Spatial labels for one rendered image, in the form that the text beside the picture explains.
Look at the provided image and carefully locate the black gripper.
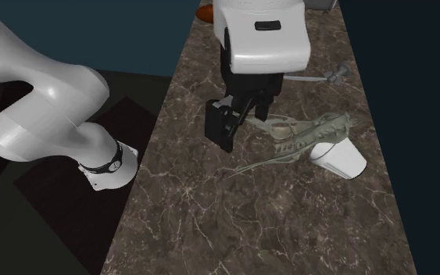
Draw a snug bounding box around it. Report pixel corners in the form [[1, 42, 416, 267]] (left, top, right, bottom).
[[203, 28, 285, 154]]

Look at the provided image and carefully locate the grey-green dragon skeleton figure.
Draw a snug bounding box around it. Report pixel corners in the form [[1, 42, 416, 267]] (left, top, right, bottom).
[[228, 111, 362, 179]]

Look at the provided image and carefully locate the grey metal hand tool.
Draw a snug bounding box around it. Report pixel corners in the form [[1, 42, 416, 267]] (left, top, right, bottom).
[[283, 62, 352, 85]]

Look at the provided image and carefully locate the orange round object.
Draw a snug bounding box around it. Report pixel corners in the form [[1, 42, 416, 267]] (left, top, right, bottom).
[[195, 5, 215, 24]]

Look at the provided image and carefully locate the white cup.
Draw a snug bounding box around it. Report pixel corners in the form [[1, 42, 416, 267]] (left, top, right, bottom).
[[309, 137, 368, 180]]

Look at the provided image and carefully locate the grey metal object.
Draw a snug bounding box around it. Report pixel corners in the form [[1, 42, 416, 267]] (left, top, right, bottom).
[[304, 0, 339, 15]]

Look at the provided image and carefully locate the dark robot stand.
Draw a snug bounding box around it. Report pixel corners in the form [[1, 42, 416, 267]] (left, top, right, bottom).
[[13, 96, 159, 275]]

